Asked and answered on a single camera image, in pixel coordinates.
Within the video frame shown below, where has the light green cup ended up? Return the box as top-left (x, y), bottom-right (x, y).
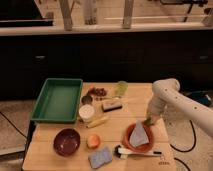
top-left (115, 81), bottom-right (128, 97)

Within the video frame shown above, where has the brown block eraser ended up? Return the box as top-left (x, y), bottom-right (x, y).
top-left (102, 101), bottom-right (122, 112)

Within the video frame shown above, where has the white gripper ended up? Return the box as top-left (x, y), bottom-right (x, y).
top-left (147, 97), bottom-right (166, 125)

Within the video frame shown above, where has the green plastic tray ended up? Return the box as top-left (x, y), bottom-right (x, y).
top-left (31, 78), bottom-right (83, 123)

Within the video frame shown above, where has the orange fruit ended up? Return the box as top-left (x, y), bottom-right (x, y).
top-left (87, 134), bottom-right (101, 149)

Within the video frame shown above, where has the small metal cup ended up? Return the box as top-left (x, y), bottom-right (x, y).
top-left (81, 95), bottom-right (93, 105)

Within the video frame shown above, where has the white cup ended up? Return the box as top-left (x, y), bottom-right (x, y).
top-left (79, 104), bottom-right (95, 122)

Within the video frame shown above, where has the blue sponge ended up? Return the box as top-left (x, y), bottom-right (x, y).
top-left (88, 147), bottom-right (112, 169)

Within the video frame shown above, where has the grey folded cloth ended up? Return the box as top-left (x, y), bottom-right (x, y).
top-left (129, 122), bottom-right (149, 147)

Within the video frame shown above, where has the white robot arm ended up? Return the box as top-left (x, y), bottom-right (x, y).
top-left (147, 78), bottom-right (213, 138)

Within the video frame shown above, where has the orange bowl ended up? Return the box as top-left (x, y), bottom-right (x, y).
top-left (122, 123), bottom-right (154, 153)

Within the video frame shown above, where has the purple bowl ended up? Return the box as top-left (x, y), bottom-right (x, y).
top-left (53, 129), bottom-right (81, 157)

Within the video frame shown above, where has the green pepper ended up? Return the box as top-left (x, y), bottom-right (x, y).
top-left (143, 116), bottom-right (153, 126)

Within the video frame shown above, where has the white dish brush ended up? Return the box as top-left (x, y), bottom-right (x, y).
top-left (114, 145), bottom-right (162, 159)

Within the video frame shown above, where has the black cable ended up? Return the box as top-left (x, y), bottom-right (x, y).
top-left (170, 119), bottom-right (198, 154)

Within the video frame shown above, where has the red grapes bunch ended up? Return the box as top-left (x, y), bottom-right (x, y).
top-left (88, 87), bottom-right (107, 97)

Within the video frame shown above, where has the wooden spoon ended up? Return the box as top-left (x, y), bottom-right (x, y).
top-left (95, 96), bottom-right (121, 101)

